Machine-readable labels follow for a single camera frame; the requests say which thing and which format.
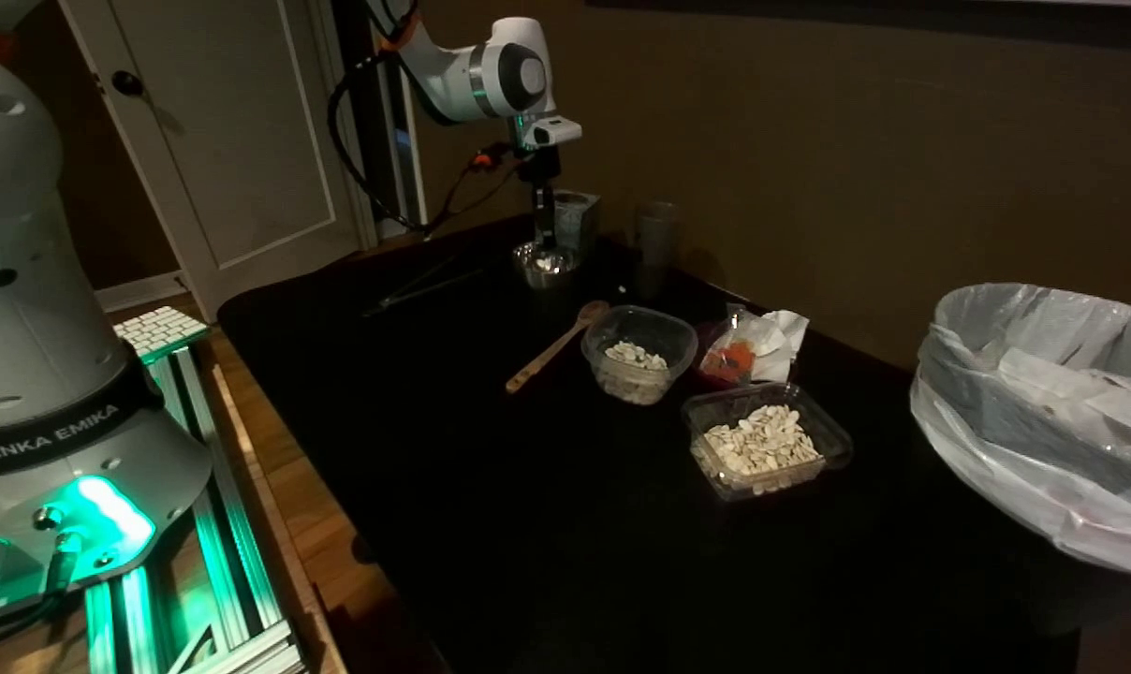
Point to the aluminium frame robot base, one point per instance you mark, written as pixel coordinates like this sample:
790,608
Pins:
153,550

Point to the white keyboard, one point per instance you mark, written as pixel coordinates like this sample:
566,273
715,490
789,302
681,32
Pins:
157,329

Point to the bin with white liner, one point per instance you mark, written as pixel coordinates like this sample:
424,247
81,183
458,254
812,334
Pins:
1023,394

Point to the metal tongs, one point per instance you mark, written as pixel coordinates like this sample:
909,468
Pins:
419,288

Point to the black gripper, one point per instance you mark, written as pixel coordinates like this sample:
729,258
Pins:
542,170

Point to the round clear plastic container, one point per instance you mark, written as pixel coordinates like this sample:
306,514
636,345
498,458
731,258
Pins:
636,354

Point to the white door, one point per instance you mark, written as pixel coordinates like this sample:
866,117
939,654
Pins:
222,115

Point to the dark drinking glass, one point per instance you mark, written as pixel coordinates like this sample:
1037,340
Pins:
658,241

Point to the white and orange wrapper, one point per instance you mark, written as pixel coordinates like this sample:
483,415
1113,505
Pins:
754,345

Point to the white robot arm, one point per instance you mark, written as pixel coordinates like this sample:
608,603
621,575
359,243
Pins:
53,313

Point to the small grey box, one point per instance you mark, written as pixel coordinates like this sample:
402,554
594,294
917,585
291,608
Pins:
575,217

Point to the wooden spoon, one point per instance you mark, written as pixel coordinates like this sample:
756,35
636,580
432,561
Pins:
538,365

